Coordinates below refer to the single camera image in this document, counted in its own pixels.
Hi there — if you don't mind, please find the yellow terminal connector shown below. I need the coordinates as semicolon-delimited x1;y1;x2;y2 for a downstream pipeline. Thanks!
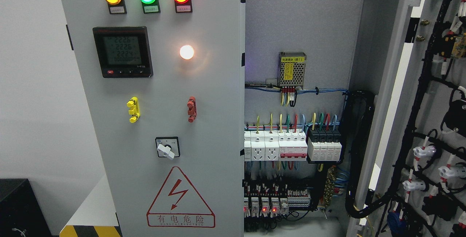
126;96;141;123

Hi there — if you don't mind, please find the red terminal connector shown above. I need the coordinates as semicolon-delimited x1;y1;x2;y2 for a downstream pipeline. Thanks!
187;96;197;123

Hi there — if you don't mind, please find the white rotary switch left door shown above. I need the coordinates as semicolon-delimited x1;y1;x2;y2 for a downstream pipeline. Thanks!
155;137;180;160

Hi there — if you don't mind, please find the black right cable loom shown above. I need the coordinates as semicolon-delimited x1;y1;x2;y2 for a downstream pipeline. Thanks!
340;90;376;219

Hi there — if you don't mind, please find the relay terminal row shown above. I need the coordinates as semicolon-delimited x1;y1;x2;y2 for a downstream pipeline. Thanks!
243;180;312;218

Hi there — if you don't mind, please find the red electric hazard sticker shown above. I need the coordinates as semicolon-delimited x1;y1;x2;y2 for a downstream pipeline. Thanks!
147;167;216;228

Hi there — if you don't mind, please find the white socket breaker row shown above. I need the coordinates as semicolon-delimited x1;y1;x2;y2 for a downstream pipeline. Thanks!
244;130;308;161

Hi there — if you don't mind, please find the black surge protector block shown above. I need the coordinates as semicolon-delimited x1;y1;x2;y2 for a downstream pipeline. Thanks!
307;128;344;164

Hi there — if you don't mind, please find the white indicator lamp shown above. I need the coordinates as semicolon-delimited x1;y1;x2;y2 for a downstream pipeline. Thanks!
179;45;195;60

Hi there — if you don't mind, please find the grey cabinet door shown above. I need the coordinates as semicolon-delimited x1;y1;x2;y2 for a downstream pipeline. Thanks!
335;0;465;237
62;0;246;237

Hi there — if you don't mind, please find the black box at left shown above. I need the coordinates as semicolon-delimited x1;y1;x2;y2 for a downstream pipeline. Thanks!
0;179;52;237

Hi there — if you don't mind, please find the black digital power meter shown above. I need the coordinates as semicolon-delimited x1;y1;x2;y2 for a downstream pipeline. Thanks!
92;26;153;78

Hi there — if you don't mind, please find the metal mesh power supply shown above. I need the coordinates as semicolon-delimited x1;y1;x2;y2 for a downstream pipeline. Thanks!
278;52;307;87

